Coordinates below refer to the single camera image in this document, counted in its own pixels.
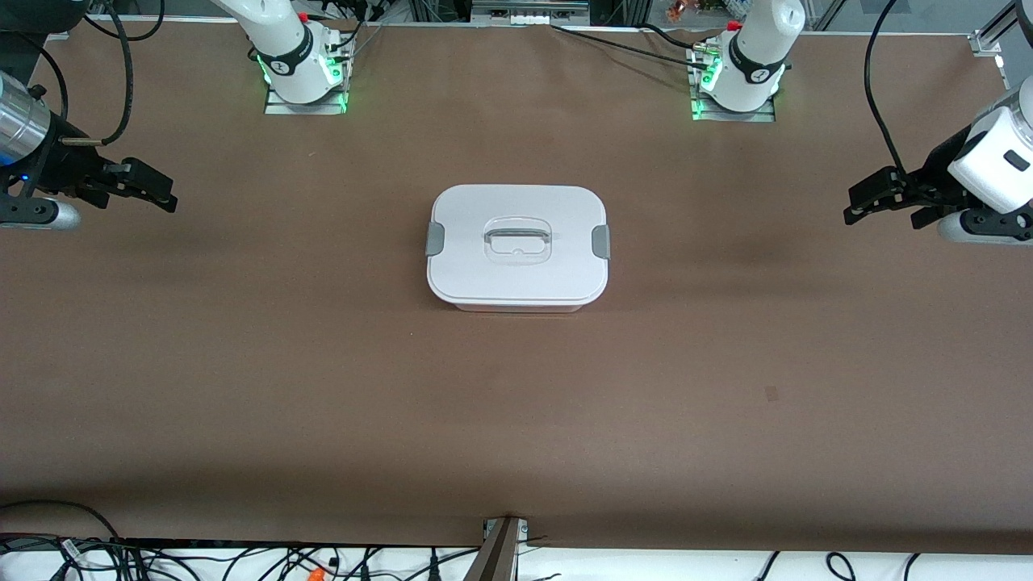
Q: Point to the aluminium corner profile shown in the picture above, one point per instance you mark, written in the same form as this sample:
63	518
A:
986	42

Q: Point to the metal post bracket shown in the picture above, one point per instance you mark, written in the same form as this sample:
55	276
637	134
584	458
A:
523	528

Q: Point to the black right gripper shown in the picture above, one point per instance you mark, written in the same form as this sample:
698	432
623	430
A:
58	164

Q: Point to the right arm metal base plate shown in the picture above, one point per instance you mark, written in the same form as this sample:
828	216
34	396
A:
278	108

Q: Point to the white box lid grey clips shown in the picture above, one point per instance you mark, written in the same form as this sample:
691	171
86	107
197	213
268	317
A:
468	210

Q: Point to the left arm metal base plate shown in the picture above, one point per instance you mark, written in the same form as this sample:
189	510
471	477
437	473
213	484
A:
702	116

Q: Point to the brown camera post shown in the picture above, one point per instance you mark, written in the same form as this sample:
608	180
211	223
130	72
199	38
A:
496	557

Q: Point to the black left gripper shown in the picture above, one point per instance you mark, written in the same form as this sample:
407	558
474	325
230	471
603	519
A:
936	171

